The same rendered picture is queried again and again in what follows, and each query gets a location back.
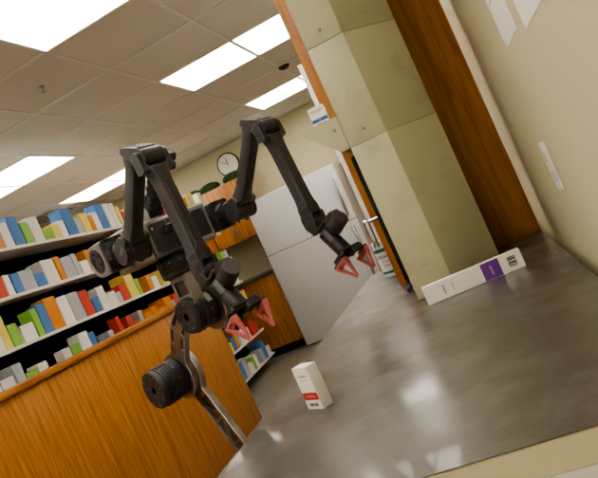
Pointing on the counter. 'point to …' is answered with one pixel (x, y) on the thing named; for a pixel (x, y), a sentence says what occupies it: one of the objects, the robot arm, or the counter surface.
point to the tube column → (334, 17)
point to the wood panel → (406, 9)
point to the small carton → (318, 115)
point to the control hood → (328, 135)
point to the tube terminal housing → (402, 153)
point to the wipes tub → (383, 260)
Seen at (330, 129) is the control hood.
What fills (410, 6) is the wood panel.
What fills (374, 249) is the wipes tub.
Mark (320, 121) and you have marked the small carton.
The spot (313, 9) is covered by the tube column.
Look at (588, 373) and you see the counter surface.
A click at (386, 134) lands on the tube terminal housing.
